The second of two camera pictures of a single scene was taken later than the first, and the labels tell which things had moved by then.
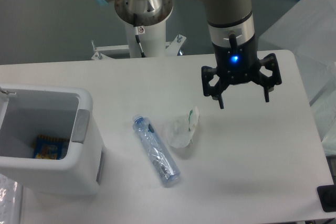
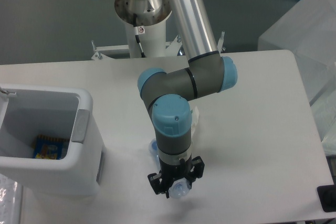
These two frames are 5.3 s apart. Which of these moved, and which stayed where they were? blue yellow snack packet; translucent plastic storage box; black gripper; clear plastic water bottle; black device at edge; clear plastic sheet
Moved: clear plastic water bottle; black gripper
Stayed: clear plastic sheet; translucent plastic storage box; black device at edge; blue yellow snack packet
